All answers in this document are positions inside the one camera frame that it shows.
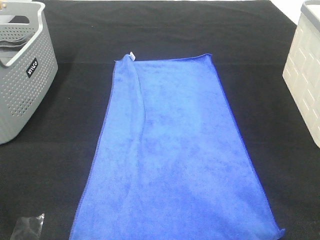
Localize blue microfibre towel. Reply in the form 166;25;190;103
69;54;285;240

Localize black table cloth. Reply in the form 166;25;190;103
0;0;320;240

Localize grey perforated plastic basket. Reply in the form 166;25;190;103
0;0;58;144

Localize white plastic basket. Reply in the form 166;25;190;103
282;0;320;146

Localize grey folded towels in basket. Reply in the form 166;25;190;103
0;34;32;65

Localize clear tape strip left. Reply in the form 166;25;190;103
10;213;45;240

